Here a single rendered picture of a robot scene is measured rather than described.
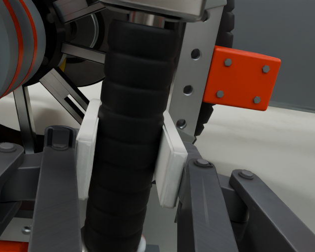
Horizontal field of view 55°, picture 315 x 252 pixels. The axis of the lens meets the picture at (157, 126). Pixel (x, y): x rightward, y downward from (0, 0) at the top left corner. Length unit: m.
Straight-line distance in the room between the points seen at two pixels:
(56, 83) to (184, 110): 0.21
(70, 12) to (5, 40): 0.20
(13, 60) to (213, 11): 0.22
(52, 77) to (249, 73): 0.28
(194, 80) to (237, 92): 0.06
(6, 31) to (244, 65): 0.26
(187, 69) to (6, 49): 0.20
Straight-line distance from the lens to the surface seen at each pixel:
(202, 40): 0.38
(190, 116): 0.39
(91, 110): 0.17
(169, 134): 0.15
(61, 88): 0.49
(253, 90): 0.41
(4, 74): 0.29
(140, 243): 0.21
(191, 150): 0.16
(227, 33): 0.47
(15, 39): 0.30
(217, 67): 0.38
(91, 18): 0.84
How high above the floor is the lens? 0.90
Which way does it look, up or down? 18 degrees down
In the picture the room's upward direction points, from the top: 11 degrees clockwise
